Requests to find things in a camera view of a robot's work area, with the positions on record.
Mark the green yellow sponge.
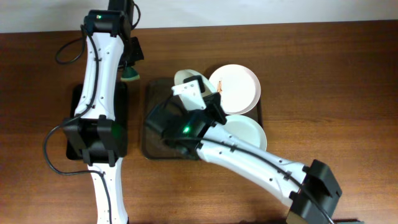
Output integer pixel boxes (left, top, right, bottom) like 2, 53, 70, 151
121, 67, 140, 82

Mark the white plate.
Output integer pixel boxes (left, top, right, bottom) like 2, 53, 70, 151
172, 69, 216, 111
224, 114, 267, 151
209, 64, 261, 114

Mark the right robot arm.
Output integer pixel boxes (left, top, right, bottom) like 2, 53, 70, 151
142, 76, 342, 223

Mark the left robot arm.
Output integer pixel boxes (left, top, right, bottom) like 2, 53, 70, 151
61, 1, 144, 223

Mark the brown plastic serving tray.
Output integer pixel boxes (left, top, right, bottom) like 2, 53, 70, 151
141, 78, 263, 160

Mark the black rectangular tray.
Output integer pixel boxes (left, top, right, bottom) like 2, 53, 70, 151
66, 82, 129, 161

